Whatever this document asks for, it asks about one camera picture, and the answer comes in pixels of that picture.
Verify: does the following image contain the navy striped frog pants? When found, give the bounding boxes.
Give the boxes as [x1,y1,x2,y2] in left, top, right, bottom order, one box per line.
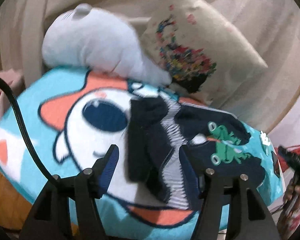
[128,96,266,210]

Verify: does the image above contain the turquoise cartoon fleece blanket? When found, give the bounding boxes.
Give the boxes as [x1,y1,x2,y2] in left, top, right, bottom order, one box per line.
[0,68,283,239]

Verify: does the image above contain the cream floral print pillow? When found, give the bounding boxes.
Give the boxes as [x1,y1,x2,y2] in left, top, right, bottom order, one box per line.
[141,0,267,107]

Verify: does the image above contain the black cable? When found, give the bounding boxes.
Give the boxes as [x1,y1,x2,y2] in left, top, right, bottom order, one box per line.
[0,73,56,182]

